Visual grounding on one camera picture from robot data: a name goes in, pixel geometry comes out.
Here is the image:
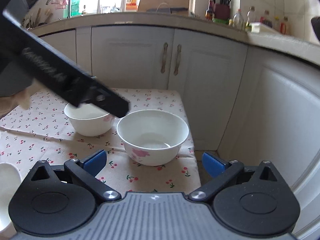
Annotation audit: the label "white bowl plain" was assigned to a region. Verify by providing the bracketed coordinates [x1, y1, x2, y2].
[64, 103, 115, 137]

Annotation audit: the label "white bowl pink flower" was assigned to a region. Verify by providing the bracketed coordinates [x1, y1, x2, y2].
[117, 109, 189, 166]

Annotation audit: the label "small white bowl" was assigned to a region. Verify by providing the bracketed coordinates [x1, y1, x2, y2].
[1, 163, 22, 239]

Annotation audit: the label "white kitchen cabinets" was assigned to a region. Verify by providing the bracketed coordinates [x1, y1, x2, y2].
[41, 25, 319, 239]

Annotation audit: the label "kitchen countertop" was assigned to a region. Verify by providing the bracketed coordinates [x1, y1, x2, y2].
[31, 12, 319, 69]

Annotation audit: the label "cardboard box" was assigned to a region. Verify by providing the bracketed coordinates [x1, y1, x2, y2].
[137, 0, 190, 16]

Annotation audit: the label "red knife block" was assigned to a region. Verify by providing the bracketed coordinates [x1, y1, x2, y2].
[213, 0, 232, 21]

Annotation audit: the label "white plastic tray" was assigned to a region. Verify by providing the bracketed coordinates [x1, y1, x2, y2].
[251, 22, 280, 34]

